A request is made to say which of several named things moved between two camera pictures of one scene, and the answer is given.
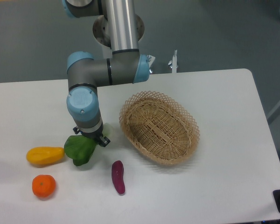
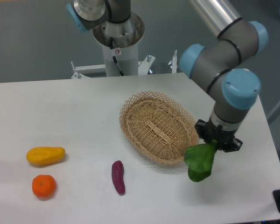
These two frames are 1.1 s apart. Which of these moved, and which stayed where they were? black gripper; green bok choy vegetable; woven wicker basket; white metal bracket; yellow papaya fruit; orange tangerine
Moved: black gripper; green bok choy vegetable
Stayed: woven wicker basket; yellow papaya fruit; white metal bracket; orange tangerine
